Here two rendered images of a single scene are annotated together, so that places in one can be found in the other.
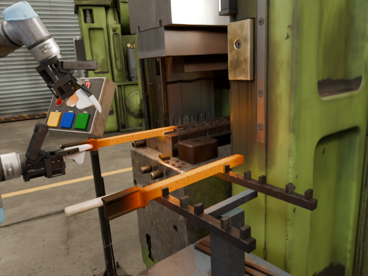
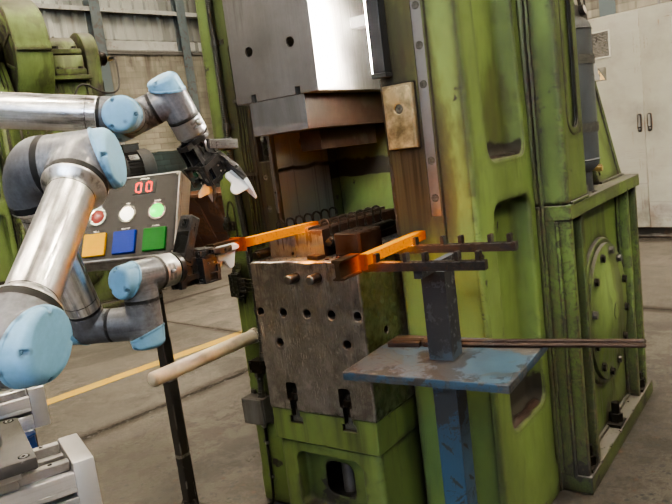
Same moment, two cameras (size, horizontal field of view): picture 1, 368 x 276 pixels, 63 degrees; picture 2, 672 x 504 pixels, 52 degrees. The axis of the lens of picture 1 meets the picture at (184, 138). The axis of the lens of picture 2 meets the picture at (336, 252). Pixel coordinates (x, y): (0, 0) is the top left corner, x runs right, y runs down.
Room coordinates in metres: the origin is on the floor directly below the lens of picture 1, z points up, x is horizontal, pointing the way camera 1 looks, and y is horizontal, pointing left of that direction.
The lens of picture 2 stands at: (-0.77, 0.63, 1.21)
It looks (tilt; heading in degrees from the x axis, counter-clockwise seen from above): 9 degrees down; 341
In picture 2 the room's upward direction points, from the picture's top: 7 degrees counter-clockwise
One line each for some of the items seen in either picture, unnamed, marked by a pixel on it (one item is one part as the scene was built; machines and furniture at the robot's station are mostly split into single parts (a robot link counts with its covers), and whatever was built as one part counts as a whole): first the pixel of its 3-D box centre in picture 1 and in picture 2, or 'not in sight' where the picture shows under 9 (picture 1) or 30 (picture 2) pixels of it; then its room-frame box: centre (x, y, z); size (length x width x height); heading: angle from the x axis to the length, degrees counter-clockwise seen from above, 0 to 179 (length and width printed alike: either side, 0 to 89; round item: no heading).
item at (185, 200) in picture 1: (225, 189); (434, 247); (0.64, -0.09, 0.96); 0.23 x 0.06 x 0.02; 128
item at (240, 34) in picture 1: (240, 51); (401, 116); (0.93, -0.18, 1.27); 0.09 x 0.02 x 0.17; 35
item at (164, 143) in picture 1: (200, 131); (337, 230); (1.24, -0.07, 0.96); 0.42 x 0.20 x 0.09; 125
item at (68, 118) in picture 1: (68, 120); (124, 242); (1.42, 0.55, 1.01); 0.07 x 0.05 x 0.07; 60
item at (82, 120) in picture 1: (82, 121); (154, 239); (1.37, 0.47, 1.01); 0.07 x 0.05 x 0.07; 60
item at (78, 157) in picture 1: (79, 155); (229, 256); (0.91, 0.33, 0.98); 0.09 x 0.03 x 0.06; 122
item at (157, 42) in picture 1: (196, 42); (322, 113); (1.24, -0.07, 1.32); 0.42 x 0.20 x 0.10; 125
